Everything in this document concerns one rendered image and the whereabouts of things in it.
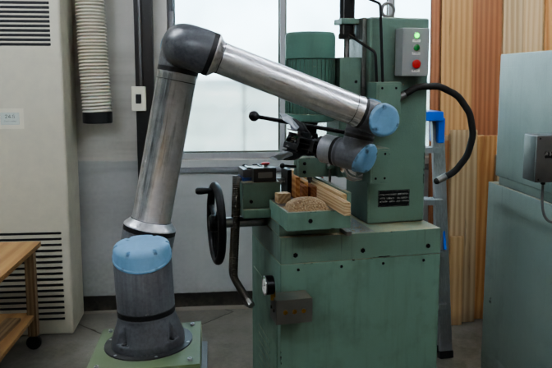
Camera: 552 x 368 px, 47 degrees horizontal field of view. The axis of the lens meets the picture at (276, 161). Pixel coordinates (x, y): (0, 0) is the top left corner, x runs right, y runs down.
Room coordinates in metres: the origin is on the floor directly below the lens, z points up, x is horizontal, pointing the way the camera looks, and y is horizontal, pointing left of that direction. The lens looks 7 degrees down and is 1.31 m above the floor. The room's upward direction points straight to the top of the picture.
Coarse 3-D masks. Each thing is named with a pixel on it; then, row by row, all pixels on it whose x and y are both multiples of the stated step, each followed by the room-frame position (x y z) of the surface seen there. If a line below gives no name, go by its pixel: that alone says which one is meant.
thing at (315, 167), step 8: (296, 160) 2.25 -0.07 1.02; (304, 160) 2.22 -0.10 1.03; (312, 160) 2.23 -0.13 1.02; (296, 168) 2.25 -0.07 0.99; (304, 168) 2.22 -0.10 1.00; (312, 168) 2.23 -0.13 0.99; (320, 168) 2.24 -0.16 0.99; (304, 176) 2.22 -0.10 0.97; (312, 176) 2.23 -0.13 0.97; (320, 176) 2.24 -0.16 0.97; (328, 176) 2.24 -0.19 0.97
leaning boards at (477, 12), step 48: (432, 0) 3.54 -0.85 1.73; (480, 0) 3.57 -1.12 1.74; (528, 0) 3.61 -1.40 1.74; (432, 48) 3.53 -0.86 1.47; (480, 48) 3.56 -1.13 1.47; (528, 48) 3.60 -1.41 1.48; (432, 96) 3.52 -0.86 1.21; (480, 96) 3.55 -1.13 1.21; (480, 144) 3.39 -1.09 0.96; (432, 192) 3.49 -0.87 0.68; (480, 192) 3.38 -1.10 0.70; (480, 240) 3.37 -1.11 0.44; (480, 288) 3.36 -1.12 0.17
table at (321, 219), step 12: (276, 204) 2.07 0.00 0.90; (252, 216) 2.12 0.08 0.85; (264, 216) 2.13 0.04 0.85; (276, 216) 2.06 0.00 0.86; (288, 216) 1.93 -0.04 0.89; (300, 216) 1.94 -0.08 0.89; (312, 216) 1.95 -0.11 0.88; (324, 216) 1.96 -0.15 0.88; (336, 216) 1.97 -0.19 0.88; (348, 216) 1.98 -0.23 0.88; (288, 228) 1.93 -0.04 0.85; (300, 228) 1.94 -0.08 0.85; (312, 228) 1.95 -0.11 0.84; (324, 228) 1.96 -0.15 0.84
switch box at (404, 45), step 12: (396, 36) 2.21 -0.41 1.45; (408, 36) 2.17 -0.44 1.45; (420, 36) 2.18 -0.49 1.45; (396, 48) 2.21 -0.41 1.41; (408, 48) 2.17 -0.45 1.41; (420, 48) 2.18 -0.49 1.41; (396, 60) 2.21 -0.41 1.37; (408, 60) 2.17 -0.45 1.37; (420, 60) 2.18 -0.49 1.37; (396, 72) 2.21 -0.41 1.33; (408, 72) 2.17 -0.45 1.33; (420, 72) 2.18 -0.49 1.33
